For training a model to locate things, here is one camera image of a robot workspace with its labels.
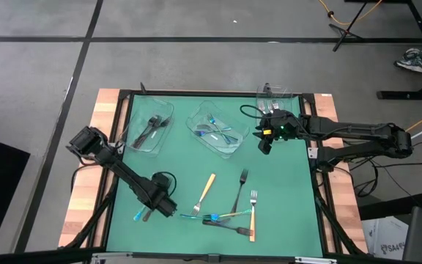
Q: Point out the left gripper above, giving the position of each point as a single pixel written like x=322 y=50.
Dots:
x=165 y=207

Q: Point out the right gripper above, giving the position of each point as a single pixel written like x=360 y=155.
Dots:
x=269 y=122

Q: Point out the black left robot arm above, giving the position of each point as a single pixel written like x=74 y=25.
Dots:
x=119 y=168

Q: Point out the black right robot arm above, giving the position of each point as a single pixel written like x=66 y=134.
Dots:
x=343 y=128

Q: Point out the clear plastic bin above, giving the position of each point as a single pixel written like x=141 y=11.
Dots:
x=137 y=110
x=236 y=146
x=288 y=99

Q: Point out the black floor stand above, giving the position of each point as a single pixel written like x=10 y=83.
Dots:
x=346 y=31

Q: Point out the white cardboard box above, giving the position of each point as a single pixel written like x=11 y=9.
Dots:
x=387 y=238

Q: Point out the person's shoe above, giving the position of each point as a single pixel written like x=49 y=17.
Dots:
x=410 y=61

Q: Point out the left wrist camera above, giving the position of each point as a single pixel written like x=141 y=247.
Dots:
x=159 y=181

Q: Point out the white mounting bracket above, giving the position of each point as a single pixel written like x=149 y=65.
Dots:
x=312 y=153

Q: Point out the black rig frame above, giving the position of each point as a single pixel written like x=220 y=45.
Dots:
x=211 y=92

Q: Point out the aluminium bracket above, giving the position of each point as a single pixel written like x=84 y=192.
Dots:
x=315 y=260

